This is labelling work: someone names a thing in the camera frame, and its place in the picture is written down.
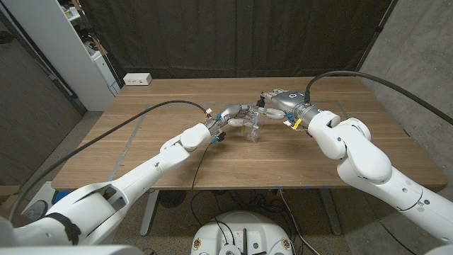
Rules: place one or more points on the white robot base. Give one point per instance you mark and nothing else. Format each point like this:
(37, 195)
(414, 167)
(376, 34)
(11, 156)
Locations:
(244, 221)

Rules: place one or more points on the brown cardboard box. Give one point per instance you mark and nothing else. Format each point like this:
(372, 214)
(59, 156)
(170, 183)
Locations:
(7, 193)

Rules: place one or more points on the white blue wheeled floor device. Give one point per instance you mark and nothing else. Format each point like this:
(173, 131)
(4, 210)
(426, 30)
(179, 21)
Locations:
(44, 195)

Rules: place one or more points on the grey table leg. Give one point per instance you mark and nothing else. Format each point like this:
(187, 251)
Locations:
(331, 212)
(148, 216)

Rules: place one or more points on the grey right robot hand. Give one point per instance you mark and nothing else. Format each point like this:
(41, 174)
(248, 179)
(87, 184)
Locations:
(288, 101)

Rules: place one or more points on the dark curtain backdrop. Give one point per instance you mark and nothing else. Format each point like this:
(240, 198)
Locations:
(230, 35)

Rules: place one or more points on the white shelf cabinet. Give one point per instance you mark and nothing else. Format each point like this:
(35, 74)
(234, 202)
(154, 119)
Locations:
(63, 53)

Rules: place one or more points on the clear dispenser bottle black pump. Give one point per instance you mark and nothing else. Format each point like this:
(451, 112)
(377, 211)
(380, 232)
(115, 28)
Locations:
(253, 136)

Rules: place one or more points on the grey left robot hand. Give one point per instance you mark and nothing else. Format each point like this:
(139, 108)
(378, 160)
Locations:
(231, 112)

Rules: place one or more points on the black stand pole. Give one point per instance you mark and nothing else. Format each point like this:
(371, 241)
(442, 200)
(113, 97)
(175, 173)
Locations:
(378, 28)

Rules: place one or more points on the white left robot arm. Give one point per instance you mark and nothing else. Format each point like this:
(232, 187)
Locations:
(159, 166)

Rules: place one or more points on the black round floor fan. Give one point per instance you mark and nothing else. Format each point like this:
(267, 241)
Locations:
(172, 198)

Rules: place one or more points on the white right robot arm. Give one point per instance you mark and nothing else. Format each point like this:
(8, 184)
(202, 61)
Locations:
(364, 159)

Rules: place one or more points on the white power strip box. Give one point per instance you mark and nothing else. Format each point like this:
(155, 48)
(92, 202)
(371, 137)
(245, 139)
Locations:
(137, 79)

